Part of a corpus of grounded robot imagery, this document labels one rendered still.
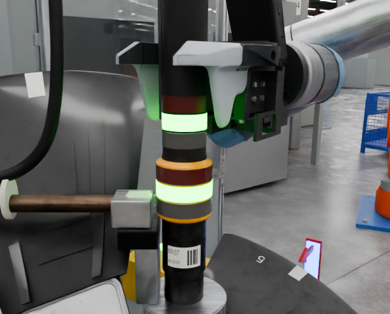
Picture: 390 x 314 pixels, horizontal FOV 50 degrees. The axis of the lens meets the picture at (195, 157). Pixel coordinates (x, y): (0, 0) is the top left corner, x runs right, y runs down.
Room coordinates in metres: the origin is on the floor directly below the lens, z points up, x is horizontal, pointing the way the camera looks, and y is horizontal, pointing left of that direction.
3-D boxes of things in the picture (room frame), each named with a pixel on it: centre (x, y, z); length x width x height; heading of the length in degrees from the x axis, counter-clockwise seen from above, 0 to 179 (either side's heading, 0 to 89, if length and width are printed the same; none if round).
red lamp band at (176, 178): (0.31, 0.01, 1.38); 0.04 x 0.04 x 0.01
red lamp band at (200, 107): (0.31, 0.01, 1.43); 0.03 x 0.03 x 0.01
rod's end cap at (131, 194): (0.31, 0.04, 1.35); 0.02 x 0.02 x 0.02; 1
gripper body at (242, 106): (0.40, -0.05, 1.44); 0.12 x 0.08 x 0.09; 146
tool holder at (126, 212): (0.31, 0.02, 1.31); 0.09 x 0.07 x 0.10; 91
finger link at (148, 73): (0.33, 0.03, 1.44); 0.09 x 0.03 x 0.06; 136
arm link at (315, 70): (0.47, -0.09, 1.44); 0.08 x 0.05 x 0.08; 56
